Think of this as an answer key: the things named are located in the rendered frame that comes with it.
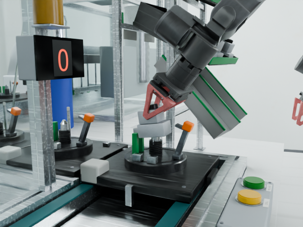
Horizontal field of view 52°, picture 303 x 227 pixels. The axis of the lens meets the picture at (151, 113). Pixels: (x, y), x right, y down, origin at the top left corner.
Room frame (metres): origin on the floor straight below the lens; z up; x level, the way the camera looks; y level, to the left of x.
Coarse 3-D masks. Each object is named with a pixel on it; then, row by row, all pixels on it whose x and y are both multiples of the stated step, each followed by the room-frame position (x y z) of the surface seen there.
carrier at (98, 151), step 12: (60, 132) 0.77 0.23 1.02; (60, 144) 0.73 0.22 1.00; (72, 144) 0.77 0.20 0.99; (84, 144) 0.76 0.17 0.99; (96, 144) 0.84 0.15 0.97; (120, 144) 0.84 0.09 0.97; (60, 156) 0.71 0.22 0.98; (72, 156) 0.72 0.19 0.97; (84, 156) 0.73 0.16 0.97; (96, 156) 0.73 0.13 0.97; (108, 156) 0.75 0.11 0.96; (60, 168) 0.64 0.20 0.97; (72, 168) 0.64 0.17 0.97
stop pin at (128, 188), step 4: (128, 184) 0.57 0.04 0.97; (128, 188) 0.56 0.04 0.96; (132, 188) 0.56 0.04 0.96; (128, 192) 0.56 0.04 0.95; (132, 192) 0.56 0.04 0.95; (128, 196) 0.56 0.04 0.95; (132, 196) 0.56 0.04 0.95; (128, 200) 0.56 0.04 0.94; (132, 200) 0.56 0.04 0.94; (128, 204) 0.56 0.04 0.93; (132, 204) 0.56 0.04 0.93
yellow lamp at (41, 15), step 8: (32, 0) 0.54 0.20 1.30; (40, 0) 0.53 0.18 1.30; (48, 0) 0.53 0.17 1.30; (56, 0) 0.54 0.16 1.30; (32, 8) 0.54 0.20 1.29; (40, 8) 0.53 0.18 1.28; (48, 8) 0.53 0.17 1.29; (56, 8) 0.54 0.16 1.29; (40, 16) 0.53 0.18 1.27; (48, 16) 0.53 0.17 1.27; (56, 16) 0.54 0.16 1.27; (56, 24) 0.54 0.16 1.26
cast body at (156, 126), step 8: (152, 104) 0.67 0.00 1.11; (144, 120) 0.66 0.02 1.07; (152, 120) 0.66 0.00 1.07; (160, 120) 0.66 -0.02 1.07; (168, 120) 0.68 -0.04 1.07; (136, 128) 0.69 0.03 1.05; (144, 128) 0.66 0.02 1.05; (152, 128) 0.66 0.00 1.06; (160, 128) 0.65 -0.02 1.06; (168, 128) 0.67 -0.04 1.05; (144, 136) 0.66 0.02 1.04; (152, 136) 0.66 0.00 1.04; (160, 136) 0.65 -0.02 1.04
